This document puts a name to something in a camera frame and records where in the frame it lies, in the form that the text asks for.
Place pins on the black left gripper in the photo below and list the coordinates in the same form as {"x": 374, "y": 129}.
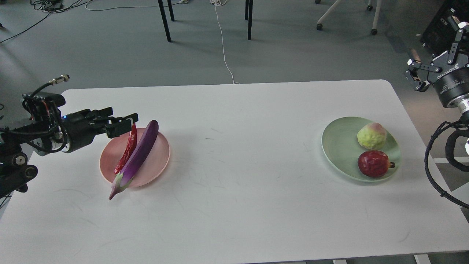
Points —
{"x": 81, "y": 127}

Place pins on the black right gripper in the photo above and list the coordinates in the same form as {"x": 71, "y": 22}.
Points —
{"x": 448, "y": 72}

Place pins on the red chili pepper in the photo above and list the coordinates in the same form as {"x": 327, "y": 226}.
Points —
{"x": 130, "y": 147}

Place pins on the purple eggplant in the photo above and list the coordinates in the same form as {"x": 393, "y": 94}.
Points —
{"x": 143, "y": 148}

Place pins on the red pomegranate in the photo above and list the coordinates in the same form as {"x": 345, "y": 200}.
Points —
{"x": 374, "y": 163}

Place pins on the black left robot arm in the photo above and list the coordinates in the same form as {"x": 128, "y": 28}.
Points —
{"x": 47, "y": 131}

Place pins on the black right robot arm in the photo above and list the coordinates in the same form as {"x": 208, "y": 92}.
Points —
{"x": 460, "y": 130}

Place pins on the pink plate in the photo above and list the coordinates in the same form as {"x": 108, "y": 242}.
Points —
{"x": 153, "y": 166}

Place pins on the white office chair base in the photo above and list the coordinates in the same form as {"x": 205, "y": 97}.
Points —
{"x": 342, "y": 16}

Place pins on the black table legs left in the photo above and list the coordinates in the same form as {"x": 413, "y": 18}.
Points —
{"x": 165, "y": 22}

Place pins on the black table legs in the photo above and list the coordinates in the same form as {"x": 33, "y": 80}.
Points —
{"x": 165, "y": 22}
{"x": 248, "y": 17}

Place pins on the green plate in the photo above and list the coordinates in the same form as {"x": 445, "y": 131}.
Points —
{"x": 342, "y": 149}

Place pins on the black table legs right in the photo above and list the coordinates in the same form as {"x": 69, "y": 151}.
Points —
{"x": 248, "y": 17}

